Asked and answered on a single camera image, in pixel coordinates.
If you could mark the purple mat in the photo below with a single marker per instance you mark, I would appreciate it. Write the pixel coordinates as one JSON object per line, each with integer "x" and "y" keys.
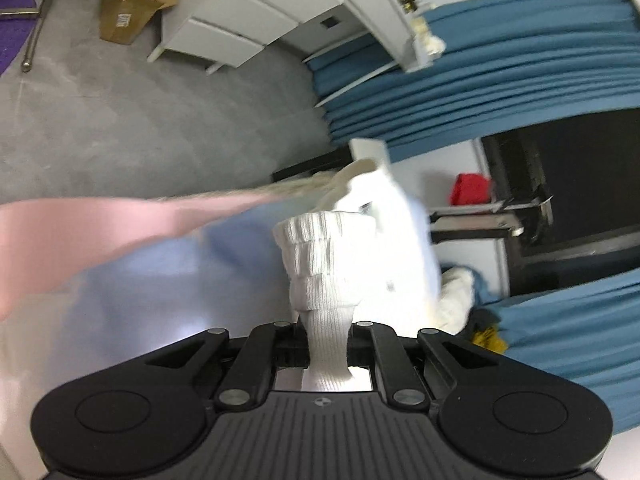
{"x": 14, "y": 31}

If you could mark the pastel rainbow bed duvet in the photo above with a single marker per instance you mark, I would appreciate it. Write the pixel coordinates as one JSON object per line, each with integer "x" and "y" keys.
{"x": 87, "y": 283}

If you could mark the blue curtain left panel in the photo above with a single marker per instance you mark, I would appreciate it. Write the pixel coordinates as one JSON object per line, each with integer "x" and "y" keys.
{"x": 507, "y": 64}

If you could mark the white knit garment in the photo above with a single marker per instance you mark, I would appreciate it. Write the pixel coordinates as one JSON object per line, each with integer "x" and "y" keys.
{"x": 364, "y": 253}

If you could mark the white puffy jacket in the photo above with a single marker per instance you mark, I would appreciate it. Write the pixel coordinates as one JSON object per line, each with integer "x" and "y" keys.
{"x": 456, "y": 299}

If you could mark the blue curtain panel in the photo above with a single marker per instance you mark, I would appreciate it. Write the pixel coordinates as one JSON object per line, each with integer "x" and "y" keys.
{"x": 588, "y": 334}
{"x": 507, "y": 64}

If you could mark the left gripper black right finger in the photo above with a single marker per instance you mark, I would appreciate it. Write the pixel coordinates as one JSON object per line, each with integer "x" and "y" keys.
{"x": 377, "y": 347}

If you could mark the white bed footboard panel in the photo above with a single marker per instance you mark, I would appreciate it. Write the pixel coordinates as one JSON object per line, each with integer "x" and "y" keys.
{"x": 370, "y": 158}

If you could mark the metal chair leg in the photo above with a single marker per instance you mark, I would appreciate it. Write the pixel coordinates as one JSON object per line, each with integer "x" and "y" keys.
{"x": 32, "y": 42}

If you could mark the blue curtain right panel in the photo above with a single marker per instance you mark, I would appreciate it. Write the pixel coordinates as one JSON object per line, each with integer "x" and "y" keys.
{"x": 588, "y": 334}

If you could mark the red cloth on rack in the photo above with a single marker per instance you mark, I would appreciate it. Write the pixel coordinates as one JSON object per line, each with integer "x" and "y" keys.
{"x": 470, "y": 189}

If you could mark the dark window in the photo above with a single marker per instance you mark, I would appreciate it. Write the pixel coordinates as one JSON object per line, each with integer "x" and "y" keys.
{"x": 585, "y": 172}

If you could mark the black white clothes rack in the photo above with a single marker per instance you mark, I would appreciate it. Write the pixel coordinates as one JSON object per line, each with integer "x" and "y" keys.
{"x": 494, "y": 221}

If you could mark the white drawer desk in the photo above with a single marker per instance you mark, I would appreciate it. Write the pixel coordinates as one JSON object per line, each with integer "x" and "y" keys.
{"x": 231, "y": 32}

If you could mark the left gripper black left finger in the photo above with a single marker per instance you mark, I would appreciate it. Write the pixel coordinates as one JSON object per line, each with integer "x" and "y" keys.
{"x": 272, "y": 357}

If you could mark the mustard yellow garment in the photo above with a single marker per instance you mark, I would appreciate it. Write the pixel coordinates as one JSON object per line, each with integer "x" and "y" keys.
{"x": 489, "y": 338}

